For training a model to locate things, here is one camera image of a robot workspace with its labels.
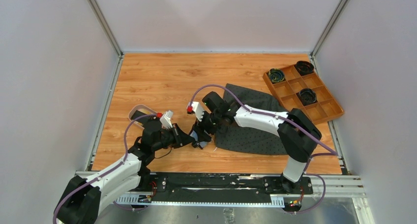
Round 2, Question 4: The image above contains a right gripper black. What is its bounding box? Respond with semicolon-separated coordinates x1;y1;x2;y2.
192;108;222;143

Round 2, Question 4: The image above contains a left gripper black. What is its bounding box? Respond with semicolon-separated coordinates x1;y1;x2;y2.
152;123;195;152

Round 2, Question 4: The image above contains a black leather card holder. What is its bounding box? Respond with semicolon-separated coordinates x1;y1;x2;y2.
189;125;212;149

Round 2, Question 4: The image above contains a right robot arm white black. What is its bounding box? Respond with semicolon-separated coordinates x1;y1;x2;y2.
186;92;322;193

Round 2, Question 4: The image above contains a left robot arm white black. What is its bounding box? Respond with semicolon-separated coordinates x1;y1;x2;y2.
53;120;198;224

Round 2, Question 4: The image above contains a dark grey dotted cloth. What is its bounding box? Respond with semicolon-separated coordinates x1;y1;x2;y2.
214;83;288;155

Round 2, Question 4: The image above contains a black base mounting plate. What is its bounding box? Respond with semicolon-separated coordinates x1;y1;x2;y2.
129;172;313;205

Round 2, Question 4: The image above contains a pink oval tray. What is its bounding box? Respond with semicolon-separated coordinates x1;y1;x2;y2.
128;104;157;129

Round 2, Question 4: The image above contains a coiled black belt middle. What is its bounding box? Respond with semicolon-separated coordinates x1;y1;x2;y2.
297;88;318;106

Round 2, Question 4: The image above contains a coiled black belt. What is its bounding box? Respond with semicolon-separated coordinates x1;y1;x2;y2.
297;88;318;106
295;61;314;76

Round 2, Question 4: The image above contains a coiled black belt top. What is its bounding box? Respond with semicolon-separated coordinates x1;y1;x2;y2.
295;61;314;76

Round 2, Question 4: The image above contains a brown wooden compartment tray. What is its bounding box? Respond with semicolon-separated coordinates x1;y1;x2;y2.
263;61;344;124

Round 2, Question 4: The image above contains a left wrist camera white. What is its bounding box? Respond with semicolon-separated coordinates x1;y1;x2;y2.
159;110;174;129

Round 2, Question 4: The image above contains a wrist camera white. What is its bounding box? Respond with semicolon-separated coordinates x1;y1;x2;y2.
191;101;205;122
159;110;174;129

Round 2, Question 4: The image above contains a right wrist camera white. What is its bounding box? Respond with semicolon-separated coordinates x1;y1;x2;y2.
191;101;205;122

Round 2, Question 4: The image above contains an aluminium frame rail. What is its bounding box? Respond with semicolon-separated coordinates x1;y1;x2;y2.
56;172;374;224

